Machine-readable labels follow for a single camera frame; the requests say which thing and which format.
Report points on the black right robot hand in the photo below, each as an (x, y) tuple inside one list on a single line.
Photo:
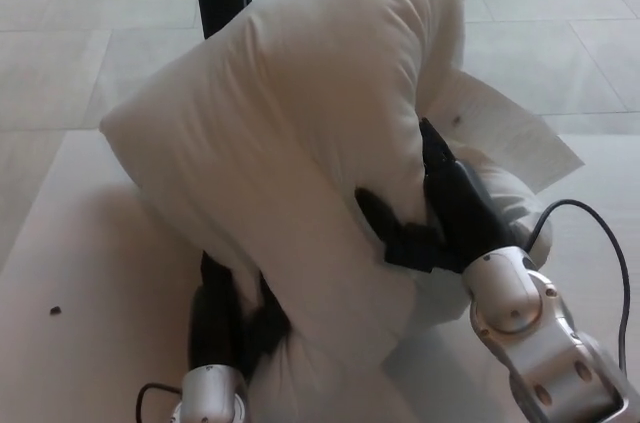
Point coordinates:
[(460, 223)]

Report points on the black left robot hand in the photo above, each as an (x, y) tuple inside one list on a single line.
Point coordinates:
[(212, 323)]

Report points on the white square pillow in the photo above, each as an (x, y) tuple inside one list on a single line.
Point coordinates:
[(300, 133)]

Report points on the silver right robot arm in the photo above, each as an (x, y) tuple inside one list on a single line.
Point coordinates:
[(520, 303)]

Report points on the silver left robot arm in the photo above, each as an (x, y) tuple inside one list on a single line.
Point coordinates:
[(210, 393)]

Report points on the small dark crumb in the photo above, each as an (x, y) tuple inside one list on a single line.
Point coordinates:
[(55, 310)]

